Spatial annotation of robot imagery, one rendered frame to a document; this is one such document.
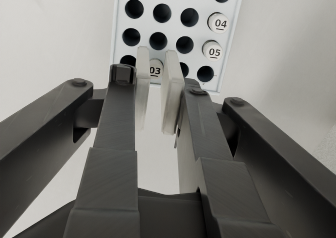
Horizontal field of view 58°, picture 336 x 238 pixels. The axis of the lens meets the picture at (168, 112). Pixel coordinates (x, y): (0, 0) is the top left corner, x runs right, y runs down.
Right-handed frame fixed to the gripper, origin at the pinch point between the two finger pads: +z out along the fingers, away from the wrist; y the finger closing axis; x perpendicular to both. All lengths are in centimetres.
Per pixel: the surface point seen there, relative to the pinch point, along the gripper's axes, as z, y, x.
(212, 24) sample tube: 2.9, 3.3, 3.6
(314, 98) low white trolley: 7.8, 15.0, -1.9
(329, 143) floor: 84, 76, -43
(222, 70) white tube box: 4.0, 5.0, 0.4
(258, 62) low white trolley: 7.8, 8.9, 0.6
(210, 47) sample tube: 2.9, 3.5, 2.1
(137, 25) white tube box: 4.3, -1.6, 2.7
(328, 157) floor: 84, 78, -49
